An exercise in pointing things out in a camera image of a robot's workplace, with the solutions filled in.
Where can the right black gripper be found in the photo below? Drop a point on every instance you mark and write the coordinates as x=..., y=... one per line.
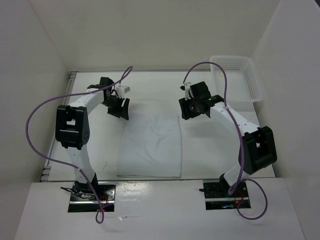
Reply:
x=185, y=112

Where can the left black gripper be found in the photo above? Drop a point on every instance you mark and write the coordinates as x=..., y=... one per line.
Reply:
x=120, y=111

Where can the white skirt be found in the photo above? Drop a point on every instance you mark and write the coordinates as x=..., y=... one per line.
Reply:
x=150, y=147

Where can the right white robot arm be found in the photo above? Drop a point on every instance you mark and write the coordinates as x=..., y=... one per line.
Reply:
x=257, y=145

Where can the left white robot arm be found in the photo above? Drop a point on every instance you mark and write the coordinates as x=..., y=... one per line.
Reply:
x=72, y=128

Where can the white perforated plastic basket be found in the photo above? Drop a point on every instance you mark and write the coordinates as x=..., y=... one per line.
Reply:
x=240, y=75

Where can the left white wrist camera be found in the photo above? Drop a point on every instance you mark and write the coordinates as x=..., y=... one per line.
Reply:
x=121, y=91

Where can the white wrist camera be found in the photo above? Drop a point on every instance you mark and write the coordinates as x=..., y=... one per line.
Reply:
x=121, y=91
x=186, y=87

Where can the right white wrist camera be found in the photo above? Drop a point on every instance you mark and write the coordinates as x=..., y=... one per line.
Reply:
x=186, y=87

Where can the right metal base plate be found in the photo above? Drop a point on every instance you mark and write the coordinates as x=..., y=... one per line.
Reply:
x=216, y=199

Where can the metal base plate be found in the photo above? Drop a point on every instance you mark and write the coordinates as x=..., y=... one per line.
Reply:
x=83, y=200
x=216, y=199

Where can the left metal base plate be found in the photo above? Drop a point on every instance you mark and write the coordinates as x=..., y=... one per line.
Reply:
x=83, y=200

